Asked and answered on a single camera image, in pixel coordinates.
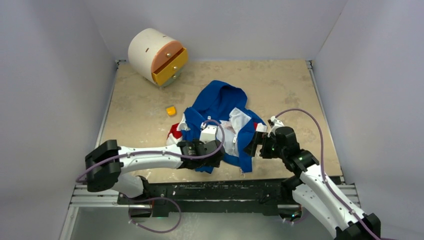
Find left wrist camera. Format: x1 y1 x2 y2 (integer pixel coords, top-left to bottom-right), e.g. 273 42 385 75
199 123 218 144

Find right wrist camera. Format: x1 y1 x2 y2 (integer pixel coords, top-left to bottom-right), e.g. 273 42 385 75
267 115 285 137

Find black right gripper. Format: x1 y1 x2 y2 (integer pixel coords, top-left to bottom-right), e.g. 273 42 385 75
243 131 287 160

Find blue white red jacket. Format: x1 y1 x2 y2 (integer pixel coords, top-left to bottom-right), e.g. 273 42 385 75
166 80 268 173

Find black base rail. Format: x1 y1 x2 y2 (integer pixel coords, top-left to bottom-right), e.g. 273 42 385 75
117 178 303 221

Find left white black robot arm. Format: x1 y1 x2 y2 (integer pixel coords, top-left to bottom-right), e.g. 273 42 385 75
84 139 226 205

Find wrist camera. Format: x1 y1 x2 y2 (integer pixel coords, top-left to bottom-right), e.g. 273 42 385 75
199 123 218 144
267 115 285 137

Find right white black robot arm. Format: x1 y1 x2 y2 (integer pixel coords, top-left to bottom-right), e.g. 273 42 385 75
244 126 381 240

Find small yellow grey block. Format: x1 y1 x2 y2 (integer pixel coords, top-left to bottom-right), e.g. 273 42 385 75
165 105 177 117

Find round white drawer cabinet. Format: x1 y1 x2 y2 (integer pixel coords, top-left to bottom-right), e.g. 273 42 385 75
127 28 189 88

